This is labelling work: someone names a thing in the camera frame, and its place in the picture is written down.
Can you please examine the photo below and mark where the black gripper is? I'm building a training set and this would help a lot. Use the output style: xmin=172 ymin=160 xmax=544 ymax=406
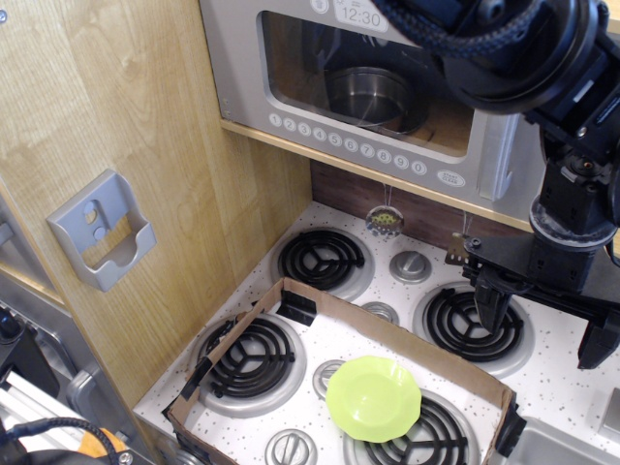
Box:
xmin=464 ymin=235 xmax=619 ymax=370

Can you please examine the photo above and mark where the grey toy microwave door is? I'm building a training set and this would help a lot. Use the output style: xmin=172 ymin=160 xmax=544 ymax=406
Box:
xmin=201 ymin=1 xmax=517 ymax=202

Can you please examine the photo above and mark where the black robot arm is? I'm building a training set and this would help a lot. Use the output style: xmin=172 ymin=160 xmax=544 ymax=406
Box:
xmin=377 ymin=1 xmax=619 ymax=369

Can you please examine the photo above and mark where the steel pot in microwave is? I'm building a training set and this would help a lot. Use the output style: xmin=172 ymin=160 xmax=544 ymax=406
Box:
xmin=325 ymin=67 xmax=428 ymax=138

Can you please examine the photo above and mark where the back right black burner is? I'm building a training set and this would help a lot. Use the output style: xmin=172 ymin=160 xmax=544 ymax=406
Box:
xmin=416 ymin=283 xmax=526 ymax=364

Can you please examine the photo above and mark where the black burner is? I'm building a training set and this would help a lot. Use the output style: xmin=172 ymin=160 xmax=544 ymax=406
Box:
xmin=201 ymin=316 xmax=298 ymax=400
xmin=276 ymin=229 xmax=366 ymax=291
xmin=416 ymin=283 xmax=526 ymax=364
xmin=362 ymin=395 xmax=471 ymax=465

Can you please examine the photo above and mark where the small hanging spatula charm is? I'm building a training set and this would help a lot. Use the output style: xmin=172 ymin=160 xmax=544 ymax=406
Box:
xmin=445 ymin=211 xmax=473 ymax=266

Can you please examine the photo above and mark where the steel toy sink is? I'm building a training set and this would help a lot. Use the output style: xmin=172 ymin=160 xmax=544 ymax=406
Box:
xmin=503 ymin=418 xmax=619 ymax=465

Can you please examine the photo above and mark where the grey back stove knob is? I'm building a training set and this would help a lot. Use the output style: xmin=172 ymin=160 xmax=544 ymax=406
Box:
xmin=389 ymin=251 xmax=432 ymax=284

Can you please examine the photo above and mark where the grey stove knob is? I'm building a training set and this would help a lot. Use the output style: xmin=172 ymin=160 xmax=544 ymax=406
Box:
xmin=389 ymin=251 xmax=432 ymax=284
xmin=264 ymin=429 xmax=318 ymax=465
xmin=312 ymin=359 xmax=345 ymax=400

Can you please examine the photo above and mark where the front right black burner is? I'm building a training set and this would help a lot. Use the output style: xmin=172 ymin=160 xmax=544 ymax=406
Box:
xmin=362 ymin=395 xmax=471 ymax=465

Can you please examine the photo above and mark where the grey middle small knob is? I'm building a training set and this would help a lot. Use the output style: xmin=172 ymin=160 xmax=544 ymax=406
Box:
xmin=361 ymin=301 xmax=400 ymax=326

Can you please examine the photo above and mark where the round hanging glass ornament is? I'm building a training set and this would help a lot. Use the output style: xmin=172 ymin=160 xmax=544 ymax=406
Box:
xmin=365 ymin=185 xmax=405 ymax=240

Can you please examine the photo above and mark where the lime green plastic plate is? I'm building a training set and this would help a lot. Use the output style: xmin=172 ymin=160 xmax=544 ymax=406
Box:
xmin=325 ymin=356 xmax=422 ymax=443

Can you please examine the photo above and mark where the back left black burner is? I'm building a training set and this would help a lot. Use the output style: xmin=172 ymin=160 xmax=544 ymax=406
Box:
xmin=276 ymin=229 xmax=366 ymax=291

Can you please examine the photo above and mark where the grey centre stove knob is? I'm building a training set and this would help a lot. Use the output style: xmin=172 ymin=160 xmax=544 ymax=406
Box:
xmin=312 ymin=359 xmax=345 ymax=400

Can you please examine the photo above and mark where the grey front stove knob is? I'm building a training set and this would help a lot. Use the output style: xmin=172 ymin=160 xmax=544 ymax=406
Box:
xmin=264 ymin=429 xmax=318 ymax=465

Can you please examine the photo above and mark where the front left black burner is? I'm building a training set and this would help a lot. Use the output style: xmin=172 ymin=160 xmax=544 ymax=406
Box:
xmin=201 ymin=316 xmax=298 ymax=400

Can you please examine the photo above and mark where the brown cardboard frame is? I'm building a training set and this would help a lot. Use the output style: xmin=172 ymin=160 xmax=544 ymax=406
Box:
xmin=165 ymin=278 xmax=525 ymax=464

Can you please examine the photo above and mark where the orange and black cable device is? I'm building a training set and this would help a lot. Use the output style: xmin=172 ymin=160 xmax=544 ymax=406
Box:
xmin=1 ymin=418 xmax=136 ymax=464

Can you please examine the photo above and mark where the grey fridge door handle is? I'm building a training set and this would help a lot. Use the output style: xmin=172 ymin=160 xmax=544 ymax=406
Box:
xmin=66 ymin=370 xmax=126 ymax=433

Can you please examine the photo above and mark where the grey wall phone holder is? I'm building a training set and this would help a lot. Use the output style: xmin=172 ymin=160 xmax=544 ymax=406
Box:
xmin=46 ymin=170 xmax=157 ymax=292

